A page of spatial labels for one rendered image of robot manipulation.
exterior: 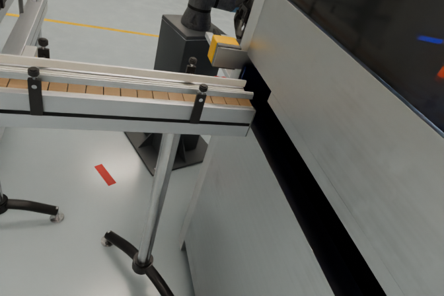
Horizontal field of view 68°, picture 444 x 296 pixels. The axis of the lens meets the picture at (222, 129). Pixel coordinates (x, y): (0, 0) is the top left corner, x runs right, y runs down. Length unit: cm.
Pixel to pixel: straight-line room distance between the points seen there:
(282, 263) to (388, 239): 31
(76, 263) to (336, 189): 122
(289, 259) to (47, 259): 111
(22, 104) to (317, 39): 63
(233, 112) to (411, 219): 51
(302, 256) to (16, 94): 67
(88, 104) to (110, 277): 93
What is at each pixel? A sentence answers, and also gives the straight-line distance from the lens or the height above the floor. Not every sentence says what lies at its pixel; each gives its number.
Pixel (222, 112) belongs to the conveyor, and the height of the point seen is 92.
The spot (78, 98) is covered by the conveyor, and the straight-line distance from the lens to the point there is 80.
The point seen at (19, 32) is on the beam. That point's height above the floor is 55.
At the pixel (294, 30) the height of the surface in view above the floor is 117.
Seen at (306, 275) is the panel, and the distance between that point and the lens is 73.
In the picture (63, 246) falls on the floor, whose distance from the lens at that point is 165.
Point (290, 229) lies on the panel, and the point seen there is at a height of 85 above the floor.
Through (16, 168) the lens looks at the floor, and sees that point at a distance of 197.
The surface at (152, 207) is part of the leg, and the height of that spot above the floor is 49.
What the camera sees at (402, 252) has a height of 105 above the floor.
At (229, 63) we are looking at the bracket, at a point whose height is 98.
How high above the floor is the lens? 138
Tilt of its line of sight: 35 degrees down
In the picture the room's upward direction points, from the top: 19 degrees clockwise
